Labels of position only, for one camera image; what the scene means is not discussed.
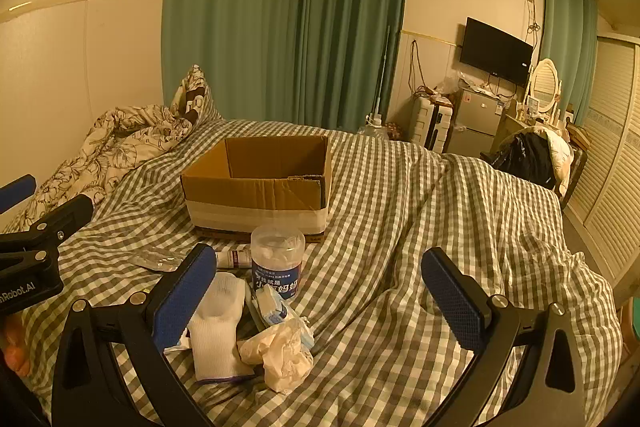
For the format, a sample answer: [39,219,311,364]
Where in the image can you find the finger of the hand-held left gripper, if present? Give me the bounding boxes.
[0,194,95,258]
[0,174,37,214]

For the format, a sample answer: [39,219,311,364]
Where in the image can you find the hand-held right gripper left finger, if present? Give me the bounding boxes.
[51,243,217,427]

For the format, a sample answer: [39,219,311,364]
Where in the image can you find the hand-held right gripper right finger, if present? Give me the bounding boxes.
[421,247,588,427]

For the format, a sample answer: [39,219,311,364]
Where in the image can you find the clear plastic wrapper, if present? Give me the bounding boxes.
[131,249,188,273]

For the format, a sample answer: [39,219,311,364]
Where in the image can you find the white sock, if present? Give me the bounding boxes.
[187,272,256,383]

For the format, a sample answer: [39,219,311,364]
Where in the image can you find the small white ointment tube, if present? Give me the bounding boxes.
[215,246,252,269]

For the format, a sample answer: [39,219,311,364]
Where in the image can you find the blue tissue pack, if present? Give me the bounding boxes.
[255,292,301,327]

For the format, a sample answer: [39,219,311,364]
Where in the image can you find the clear jar with blue label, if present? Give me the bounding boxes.
[250,223,307,305]

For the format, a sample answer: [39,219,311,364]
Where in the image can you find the white cloth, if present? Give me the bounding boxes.
[237,317,316,394]

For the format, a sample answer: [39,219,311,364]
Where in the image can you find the cardboard box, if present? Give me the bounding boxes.
[180,135,333,244]

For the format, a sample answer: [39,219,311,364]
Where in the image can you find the person's left hand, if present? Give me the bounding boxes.
[0,314,33,378]

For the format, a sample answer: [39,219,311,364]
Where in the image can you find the floral cream quilt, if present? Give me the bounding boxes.
[2,104,201,233]

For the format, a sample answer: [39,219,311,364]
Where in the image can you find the green checked blanket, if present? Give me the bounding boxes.
[20,117,623,427]

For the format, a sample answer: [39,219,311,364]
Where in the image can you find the white suitcase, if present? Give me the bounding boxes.
[407,97,453,152]

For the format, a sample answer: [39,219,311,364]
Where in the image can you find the silver small fridge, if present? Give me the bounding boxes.
[446,87,505,155]

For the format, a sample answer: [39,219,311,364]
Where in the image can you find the white jacket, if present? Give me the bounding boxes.
[542,127,574,198]

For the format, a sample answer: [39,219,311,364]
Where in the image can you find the white dressing table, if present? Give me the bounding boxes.
[492,109,576,158]

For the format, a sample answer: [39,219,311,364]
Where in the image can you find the brown patterned cream pillow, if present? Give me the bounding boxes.
[172,64,222,130]

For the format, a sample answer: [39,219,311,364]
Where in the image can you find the clear large water jug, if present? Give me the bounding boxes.
[357,116,391,140]

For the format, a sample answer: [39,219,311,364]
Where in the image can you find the white louvred wardrobe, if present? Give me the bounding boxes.
[562,32,640,303]

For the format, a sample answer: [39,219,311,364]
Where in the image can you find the white oval mirror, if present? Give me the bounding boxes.
[527,58,561,118]

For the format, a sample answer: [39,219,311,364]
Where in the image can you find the white mop pole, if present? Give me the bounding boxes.
[372,24,393,128]

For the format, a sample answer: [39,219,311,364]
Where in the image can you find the wide green curtain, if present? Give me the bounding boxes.
[161,0,308,128]

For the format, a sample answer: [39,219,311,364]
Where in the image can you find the narrow green curtain with eyelets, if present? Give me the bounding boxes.
[540,0,599,128]

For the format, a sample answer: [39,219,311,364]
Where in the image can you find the hanging wall cables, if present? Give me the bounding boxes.
[407,39,426,95]

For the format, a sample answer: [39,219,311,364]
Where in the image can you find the black wall television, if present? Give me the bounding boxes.
[459,17,534,88]

